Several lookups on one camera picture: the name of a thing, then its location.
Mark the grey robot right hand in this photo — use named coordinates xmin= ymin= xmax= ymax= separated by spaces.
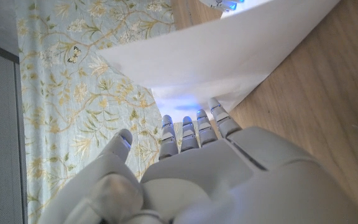
xmin=199 ymin=0 xmax=245 ymax=12

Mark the floral printed backdrop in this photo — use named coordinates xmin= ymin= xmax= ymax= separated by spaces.
xmin=14 ymin=0 xmax=177 ymax=224

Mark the white paper sheet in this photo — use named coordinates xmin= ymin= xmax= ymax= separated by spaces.
xmin=96 ymin=0 xmax=341 ymax=124

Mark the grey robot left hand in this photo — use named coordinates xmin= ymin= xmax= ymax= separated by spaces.
xmin=37 ymin=96 xmax=358 ymax=224

